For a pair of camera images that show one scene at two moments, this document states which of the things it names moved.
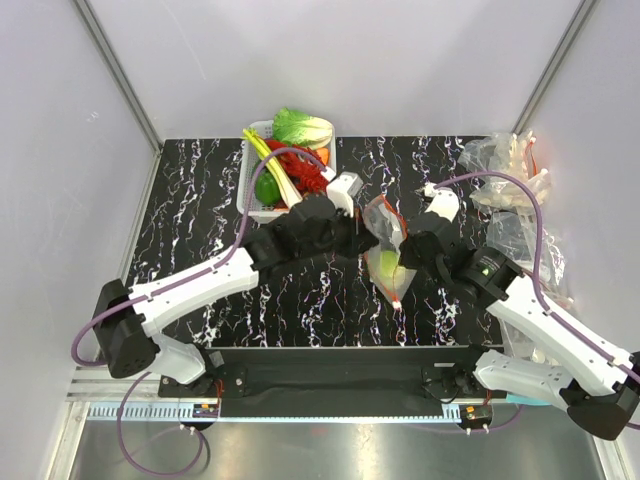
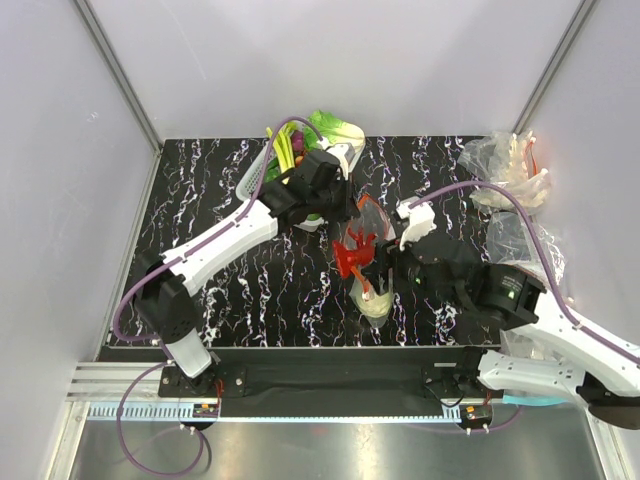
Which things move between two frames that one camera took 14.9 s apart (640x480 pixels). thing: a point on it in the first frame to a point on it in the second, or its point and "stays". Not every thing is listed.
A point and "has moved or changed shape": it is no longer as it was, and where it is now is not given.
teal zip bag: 525,400 stays
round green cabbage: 391,272 has moved or changed shape
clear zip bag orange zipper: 388,224 has moved or changed shape
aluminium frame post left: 123,76 stays
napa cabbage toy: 292,127 to 333,131
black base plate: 339,373 stays
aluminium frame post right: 582,13 stays
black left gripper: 360,239 to 349,206
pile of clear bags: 511,185 stays
